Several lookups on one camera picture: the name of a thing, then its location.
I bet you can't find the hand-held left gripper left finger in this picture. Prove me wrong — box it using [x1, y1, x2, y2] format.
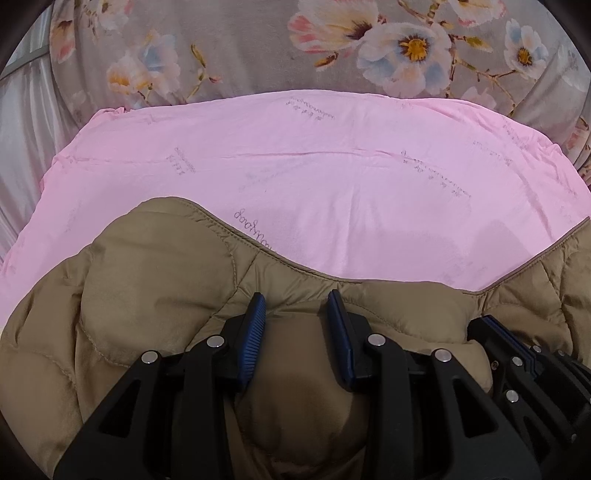
[53, 292, 267, 480]

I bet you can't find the olive quilted jacket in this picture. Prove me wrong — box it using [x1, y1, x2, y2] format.
[0, 196, 591, 480]

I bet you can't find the white satin curtain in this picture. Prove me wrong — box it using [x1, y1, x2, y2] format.
[0, 51, 100, 259]

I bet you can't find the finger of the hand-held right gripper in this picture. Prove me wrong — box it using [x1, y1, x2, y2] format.
[485, 315, 546, 365]
[467, 318, 520, 402]

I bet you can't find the pink bed sheet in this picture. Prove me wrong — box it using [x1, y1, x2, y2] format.
[0, 89, 591, 324]

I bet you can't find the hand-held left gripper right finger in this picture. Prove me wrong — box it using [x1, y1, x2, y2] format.
[326, 290, 542, 480]

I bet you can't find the grey floral cloth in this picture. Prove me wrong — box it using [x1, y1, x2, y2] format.
[48, 0, 591, 185]

